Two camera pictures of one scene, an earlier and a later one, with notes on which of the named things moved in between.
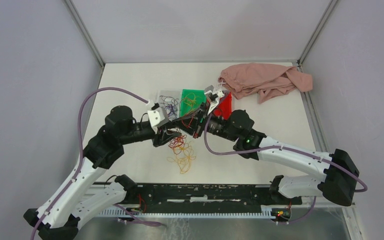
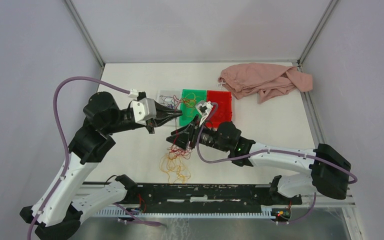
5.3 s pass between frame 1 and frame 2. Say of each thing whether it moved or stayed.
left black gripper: moved
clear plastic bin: stayed
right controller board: stayed
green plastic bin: stayed
